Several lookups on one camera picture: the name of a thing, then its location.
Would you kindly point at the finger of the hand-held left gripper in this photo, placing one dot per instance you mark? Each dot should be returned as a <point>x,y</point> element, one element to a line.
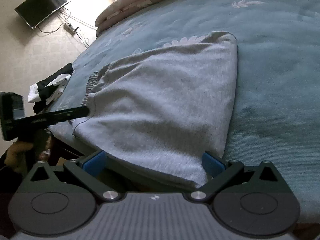
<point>77,113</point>

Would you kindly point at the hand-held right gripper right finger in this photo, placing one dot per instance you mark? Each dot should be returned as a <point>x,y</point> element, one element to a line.
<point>212,165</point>

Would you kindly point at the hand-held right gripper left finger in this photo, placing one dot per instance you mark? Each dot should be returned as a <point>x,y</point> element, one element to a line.
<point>96,163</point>

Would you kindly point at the dark clothes pile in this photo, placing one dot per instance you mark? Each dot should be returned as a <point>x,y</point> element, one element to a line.
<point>42,88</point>

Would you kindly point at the person's left hand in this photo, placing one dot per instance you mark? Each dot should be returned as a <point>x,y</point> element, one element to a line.
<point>20,152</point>

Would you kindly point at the dark flat screen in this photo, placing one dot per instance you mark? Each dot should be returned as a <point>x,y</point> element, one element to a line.
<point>42,3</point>

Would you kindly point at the teal floral bed sheet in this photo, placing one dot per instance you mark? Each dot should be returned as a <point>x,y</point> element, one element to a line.
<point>275,67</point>

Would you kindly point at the pink floral folded quilt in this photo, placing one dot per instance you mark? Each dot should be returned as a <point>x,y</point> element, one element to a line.
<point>125,2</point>

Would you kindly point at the dark wooden bed frame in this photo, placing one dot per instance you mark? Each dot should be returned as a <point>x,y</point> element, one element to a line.
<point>65,150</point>

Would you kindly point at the wall socket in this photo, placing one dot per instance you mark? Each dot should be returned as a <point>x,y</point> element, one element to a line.
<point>70,28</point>

